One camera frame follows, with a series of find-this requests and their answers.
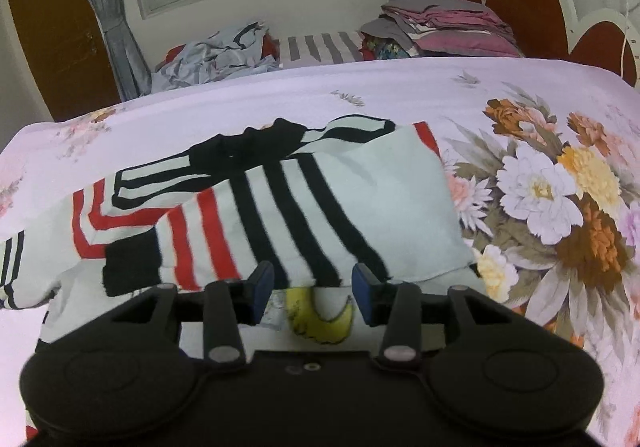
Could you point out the colourful patterned cloth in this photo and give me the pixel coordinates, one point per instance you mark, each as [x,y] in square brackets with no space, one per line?
[385,49]

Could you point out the black red white striped sweater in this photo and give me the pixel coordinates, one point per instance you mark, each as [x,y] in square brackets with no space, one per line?
[390,197]

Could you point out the pile of light blue clothes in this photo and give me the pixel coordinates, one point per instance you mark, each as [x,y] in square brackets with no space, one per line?
[220,57]

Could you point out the red cloth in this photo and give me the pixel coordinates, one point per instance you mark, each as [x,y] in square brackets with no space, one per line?
[270,47]

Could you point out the pink floral bedsheet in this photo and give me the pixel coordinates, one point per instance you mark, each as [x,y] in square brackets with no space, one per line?
[350,87]

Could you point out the grey curtain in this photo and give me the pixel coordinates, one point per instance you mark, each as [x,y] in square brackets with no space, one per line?
[112,27]

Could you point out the pile of pink grey bedding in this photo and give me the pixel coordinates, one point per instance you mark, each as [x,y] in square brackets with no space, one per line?
[460,27]

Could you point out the brown wooden door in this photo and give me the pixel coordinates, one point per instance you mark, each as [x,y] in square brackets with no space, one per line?
[55,37]

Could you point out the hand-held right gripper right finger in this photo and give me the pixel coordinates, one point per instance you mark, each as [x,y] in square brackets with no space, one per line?
[363,296]

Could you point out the red and white headboard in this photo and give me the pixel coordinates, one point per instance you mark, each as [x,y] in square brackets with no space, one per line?
[530,12]

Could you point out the grey white striped cloth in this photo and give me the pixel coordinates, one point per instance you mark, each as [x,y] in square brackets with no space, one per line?
[320,49]

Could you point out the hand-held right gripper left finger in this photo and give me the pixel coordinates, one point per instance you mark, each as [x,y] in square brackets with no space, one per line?
[263,288]

